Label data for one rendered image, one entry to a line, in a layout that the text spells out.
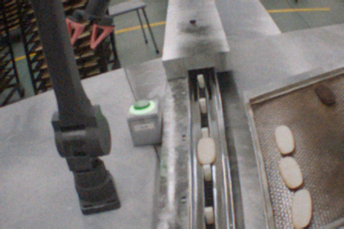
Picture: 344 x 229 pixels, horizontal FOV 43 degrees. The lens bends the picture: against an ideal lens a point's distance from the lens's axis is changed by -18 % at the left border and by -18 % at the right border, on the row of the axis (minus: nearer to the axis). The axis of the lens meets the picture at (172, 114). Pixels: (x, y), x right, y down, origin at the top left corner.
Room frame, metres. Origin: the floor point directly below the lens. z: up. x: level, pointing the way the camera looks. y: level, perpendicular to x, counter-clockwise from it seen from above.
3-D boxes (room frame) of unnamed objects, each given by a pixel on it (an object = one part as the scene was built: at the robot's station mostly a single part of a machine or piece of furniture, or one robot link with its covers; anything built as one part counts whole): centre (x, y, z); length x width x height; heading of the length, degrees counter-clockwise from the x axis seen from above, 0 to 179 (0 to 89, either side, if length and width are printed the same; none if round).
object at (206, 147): (0.89, -0.05, 0.86); 0.10 x 0.04 x 0.01; 174
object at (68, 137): (0.86, 0.18, 0.94); 0.09 x 0.05 x 0.10; 168
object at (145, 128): (1.05, 0.06, 0.84); 0.08 x 0.08 x 0.11; 84
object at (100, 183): (0.84, 0.18, 0.86); 0.12 x 0.09 x 0.08; 7
